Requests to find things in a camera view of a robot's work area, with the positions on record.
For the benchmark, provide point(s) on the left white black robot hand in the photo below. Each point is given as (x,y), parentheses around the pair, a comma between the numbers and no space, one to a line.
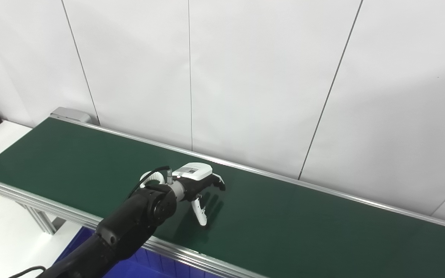
(193,172)

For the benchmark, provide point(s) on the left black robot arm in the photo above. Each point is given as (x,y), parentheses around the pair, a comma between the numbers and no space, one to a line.
(129,224)

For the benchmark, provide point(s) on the blue bin with white parts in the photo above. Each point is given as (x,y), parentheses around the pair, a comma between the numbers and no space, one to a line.
(145,266)

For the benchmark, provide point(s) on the green conveyor belt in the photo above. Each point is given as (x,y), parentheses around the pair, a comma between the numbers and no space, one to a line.
(14,194)
(303,224)

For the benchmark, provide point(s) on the grey conveyor end housing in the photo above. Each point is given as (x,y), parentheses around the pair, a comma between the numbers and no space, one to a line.
(70,114)

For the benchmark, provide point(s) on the aluminium conveyor leg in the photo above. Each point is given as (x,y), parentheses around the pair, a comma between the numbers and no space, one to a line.
(41,220)

